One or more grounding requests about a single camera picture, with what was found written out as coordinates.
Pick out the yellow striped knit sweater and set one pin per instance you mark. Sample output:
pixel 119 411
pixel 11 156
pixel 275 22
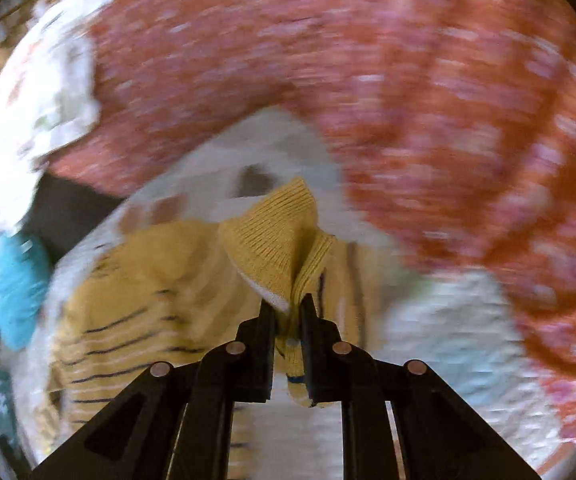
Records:
pixel 268 240

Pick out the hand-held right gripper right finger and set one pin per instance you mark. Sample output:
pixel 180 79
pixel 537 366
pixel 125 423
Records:
pixel 311 350

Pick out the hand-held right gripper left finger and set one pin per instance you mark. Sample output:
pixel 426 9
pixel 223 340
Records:
pixel 266 350

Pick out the teal dotted item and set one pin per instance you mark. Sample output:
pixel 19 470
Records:
pixel 0 400

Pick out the black cloth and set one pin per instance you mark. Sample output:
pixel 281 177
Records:
pixel 68 210

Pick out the white rug with coloured patches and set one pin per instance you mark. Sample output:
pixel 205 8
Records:
pixel 442 340

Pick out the white printed cloth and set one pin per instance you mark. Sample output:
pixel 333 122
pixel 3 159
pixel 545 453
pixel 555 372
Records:
pixel 43 85

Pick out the teal cloth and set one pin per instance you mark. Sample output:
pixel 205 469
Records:
pixel 15 290

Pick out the red patterned blanket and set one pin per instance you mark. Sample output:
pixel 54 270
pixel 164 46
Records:
pixel 367 60

